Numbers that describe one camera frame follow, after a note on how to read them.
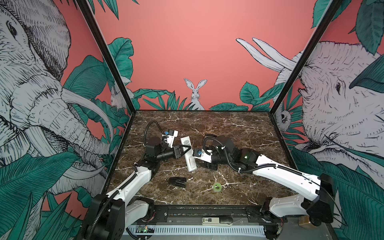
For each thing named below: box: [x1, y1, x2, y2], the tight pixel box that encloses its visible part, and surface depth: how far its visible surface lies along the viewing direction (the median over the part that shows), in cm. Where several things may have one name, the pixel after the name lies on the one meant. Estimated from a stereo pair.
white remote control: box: [180, 136, 197, 172], surface depth 76 cm
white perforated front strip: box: [123, 225, 267, 237], surface depth 71 cm
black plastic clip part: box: [169, 176, 187, 188], surface depth 85 cm
